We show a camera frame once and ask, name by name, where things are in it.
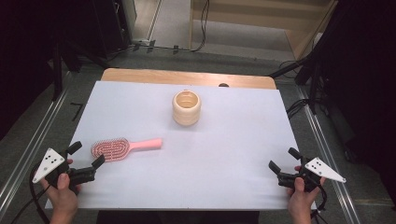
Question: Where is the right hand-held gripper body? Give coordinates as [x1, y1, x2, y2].
[277, 156, 347, 193]

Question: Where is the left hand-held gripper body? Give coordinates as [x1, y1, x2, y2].
[32, 147, 96, 189]

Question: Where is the pink hairbrush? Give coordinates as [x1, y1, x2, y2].
[91, 137, 163, 163]

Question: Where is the beige ribbed cup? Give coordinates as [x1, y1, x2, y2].
[172, 89, 202, 127]

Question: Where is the person's left hand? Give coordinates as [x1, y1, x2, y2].
[40, 173, 81, 224]

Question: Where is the person's right hand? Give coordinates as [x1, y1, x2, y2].
[286, 176, 326, 224]

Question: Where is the white board sheet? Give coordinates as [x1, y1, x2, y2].
[45, 80, 317, 211]

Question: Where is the black metal stand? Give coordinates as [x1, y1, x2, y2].
[50, 38, 64, 101]

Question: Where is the wooden table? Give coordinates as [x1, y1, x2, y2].
[101, 68, 277, 91]

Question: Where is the black cabinet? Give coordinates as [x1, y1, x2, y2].
[92, 0, 133, 60]

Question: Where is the light wooden platform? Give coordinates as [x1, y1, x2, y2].
[189, 0, 340, 61]

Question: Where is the metal floor rail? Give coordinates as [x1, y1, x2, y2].
[0, 73, 74, 214]
[295, 85, 362, 224]

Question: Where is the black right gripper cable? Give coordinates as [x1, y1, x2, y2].
[309, 176, 329, 224]

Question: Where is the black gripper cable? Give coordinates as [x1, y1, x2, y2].
[10, 164, 51, 224]
[309, 176, 329, 224]

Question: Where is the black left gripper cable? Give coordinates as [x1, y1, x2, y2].
[10, 164, 51, 224]

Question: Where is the black floor cable bundle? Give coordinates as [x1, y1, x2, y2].
[285, 98, 312, 119]

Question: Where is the floor cable with black clips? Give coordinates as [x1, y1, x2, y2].
[132, 39, 191, 54]

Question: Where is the black hanging cable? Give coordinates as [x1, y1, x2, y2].
[190, 0, 210, 52]

